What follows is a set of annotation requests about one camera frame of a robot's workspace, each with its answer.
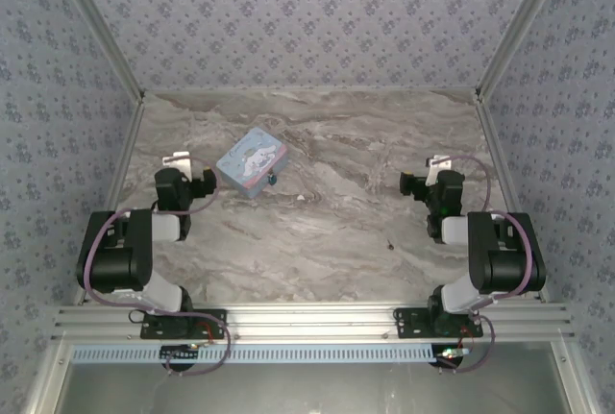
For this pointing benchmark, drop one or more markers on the cartoon dog tin box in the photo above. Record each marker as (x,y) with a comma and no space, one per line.
(250,159)

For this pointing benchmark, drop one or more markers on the small metal key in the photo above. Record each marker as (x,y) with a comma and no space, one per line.
(390,244)

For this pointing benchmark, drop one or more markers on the small teal padlock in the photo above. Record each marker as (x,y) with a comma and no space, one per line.
(272,177)

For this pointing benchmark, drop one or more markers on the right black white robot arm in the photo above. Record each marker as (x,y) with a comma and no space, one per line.
(499,260)

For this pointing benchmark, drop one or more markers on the right controller board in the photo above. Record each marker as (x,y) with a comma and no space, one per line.
(451,355)

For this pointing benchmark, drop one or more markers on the controller board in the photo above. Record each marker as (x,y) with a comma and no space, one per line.
(451,355)
(179,354)

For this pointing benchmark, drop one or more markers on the left controller board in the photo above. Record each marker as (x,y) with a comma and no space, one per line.
(179,354)

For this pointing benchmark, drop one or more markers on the grey metal panel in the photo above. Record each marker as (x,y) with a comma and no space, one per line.
(307,390)

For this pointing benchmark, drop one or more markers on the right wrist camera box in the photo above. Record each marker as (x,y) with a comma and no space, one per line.
(435,166)

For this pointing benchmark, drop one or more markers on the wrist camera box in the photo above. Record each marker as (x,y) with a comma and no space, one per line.
(175,160)
(435,166)

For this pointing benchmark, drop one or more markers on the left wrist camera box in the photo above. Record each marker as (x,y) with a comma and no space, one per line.
(175,160)

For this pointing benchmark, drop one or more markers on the left aluminium side rail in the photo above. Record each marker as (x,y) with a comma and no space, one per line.
(115,193)

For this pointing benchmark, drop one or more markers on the aluminium side rail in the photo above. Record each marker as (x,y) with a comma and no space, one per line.
(509,193)
(115,193)

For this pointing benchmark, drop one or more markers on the right aluminium side rail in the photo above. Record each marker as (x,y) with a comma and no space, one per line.
(509,193)

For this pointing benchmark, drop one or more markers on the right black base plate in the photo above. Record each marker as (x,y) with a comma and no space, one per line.
(408,325)

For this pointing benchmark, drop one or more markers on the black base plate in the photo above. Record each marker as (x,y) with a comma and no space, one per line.
(154,330)
(408,325)

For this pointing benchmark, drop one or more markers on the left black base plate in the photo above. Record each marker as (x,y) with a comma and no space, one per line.
(154,330)

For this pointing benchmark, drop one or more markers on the aluminium front frame rail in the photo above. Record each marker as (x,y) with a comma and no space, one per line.
(312,320)

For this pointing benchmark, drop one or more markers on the left aluminium corner post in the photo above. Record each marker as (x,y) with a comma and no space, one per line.
(103,32)

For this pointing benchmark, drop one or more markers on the aluminium corner post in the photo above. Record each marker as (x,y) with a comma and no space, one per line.
(521,32)
(103,32)

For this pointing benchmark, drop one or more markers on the right aluminium corner post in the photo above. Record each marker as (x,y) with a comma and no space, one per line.
(521,32)

